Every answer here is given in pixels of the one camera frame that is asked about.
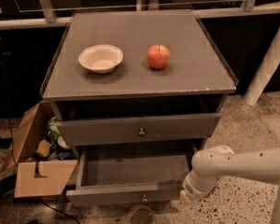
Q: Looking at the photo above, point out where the white and yellow gripper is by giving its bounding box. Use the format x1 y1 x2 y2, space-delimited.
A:
180 170 218 205

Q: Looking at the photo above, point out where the grey drawer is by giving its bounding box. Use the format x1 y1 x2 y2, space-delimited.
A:
66 140 199 206
57 113 220 146

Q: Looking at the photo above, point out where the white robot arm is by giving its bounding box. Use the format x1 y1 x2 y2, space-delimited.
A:
180 146 280 224

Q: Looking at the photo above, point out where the grey top drawer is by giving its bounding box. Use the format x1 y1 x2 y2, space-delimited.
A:
57 113 220 146

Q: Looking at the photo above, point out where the grey wooden drawer cabinet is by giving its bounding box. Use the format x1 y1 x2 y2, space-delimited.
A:
40 10 239 154

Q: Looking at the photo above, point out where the red apple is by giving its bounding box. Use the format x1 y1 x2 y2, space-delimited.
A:
147 45 170 70

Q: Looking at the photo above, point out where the white cup in box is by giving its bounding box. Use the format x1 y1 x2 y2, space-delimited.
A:
58 136 71 150

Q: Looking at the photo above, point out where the green plastic bag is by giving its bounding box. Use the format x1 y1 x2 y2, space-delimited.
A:
48 117 60 144

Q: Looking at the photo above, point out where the yellow sponge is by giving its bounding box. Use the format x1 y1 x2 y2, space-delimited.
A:
35 139 51 158

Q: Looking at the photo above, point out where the white paper bowl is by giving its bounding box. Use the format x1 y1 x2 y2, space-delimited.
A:
78 45 123 74

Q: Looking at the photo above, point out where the brown cardboard box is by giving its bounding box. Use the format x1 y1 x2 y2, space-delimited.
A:
0 102 77 198

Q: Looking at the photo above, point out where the metal window railing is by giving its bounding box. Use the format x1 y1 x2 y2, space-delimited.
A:
0 0 280 32

